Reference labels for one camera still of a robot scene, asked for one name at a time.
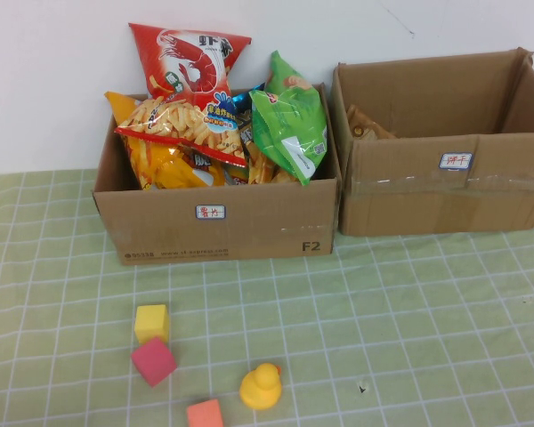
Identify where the yellow rubber duck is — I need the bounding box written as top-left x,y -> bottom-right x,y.
239,362 -> 282,410

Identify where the cardboard box printed F2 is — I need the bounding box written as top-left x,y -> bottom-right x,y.
91,82 -> 343,267

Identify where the green snack bag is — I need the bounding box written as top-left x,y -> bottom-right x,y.
250,49 -> 329,187

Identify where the large plain cardboard box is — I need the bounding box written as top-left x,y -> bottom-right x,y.
332,46 -> 534,238

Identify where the blue foil snack bag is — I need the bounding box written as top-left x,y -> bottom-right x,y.
231,82 -> 268,112

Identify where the white label on plain box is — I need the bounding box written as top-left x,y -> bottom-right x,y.
439,151 -> 475,171

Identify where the dark orange fries snack bag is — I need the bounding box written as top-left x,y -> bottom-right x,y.
224,109 -> 299,186

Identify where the pink foam cube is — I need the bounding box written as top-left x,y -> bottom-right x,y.
130,336 -> 179,388

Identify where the orange foam block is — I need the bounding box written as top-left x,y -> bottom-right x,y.
185,399 -> 225,427

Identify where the brown printed biscuit pack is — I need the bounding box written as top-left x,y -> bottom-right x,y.
345,104 -> 398,141

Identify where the yellow glossy chips bag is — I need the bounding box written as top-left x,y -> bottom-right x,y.
153,146 -> 227,190

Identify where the yellow fries chips bag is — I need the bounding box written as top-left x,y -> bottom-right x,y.
104,91 -> 179,191

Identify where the red shrimp chips bag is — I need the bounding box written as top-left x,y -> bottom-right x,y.
114,22 -> 253,168

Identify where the yellow foam cube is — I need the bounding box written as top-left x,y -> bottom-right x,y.
133,304 -> 170,344

